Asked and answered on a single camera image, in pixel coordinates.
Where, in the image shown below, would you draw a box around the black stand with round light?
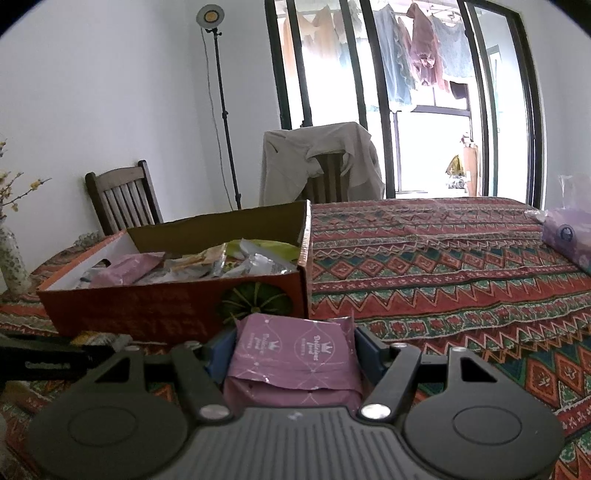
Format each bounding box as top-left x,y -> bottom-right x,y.
196,4 -> 243,210

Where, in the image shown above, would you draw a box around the wooden chair under jacket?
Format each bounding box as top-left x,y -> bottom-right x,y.
305,152 -> 352,204

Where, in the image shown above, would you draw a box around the beige jacket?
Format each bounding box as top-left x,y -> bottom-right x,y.
259,121 -> 386,206

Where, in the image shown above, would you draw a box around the yellow flower branches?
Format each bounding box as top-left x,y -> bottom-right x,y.
0,138 -> 52,227

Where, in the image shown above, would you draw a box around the orange cardboard box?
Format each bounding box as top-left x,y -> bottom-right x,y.
37,199 -> 312,344

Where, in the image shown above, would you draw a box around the lime green snack packet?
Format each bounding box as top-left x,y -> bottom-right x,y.
226,239 -> 301,261

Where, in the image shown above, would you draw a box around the beige hanging garment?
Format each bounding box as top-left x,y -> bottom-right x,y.
295,7 -> 352,68

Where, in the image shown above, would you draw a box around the grey-blue hanging shirt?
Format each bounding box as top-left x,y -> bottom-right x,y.
434,16 -> 476,79

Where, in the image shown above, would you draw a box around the purple tissue pack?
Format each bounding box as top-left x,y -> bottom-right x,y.
541,174 -> 591,275

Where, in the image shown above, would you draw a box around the silver cracker snack packet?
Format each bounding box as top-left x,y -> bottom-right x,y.
222,251 -> 298,278

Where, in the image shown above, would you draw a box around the blue hanging garment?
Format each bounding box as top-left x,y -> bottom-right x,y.
372,4 -> 416,104

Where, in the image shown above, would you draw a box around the maroon hanging shirt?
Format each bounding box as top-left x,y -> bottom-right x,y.
406,2 -> 451,93

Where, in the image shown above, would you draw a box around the black sliding door frame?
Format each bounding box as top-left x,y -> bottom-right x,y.
265,0 -> 548,208

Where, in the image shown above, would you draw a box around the wooden balcony cabinet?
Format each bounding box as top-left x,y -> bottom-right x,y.
462,136 -> 481,197

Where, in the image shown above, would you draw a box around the yellow white snack packet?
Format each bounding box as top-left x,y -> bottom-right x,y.
166,244 -> 227,278

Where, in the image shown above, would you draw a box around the patterned tablecloth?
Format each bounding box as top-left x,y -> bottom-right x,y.
0,196 -> 591,480

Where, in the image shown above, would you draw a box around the pink snack packet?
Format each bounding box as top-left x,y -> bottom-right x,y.
224,314 -> 363,409
90,253 -> 167,288

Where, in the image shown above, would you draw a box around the floral ceramic vase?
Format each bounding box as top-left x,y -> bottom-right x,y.
0,226 -> 32,296

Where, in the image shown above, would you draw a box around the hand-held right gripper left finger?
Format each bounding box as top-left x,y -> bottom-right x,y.
83,332 -> 237,423

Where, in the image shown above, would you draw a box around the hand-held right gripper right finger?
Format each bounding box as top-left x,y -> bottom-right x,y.
355,325 -> 502,422

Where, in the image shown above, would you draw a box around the dark wooden slatted chair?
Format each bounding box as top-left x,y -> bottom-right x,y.
85,160 -> 164,236

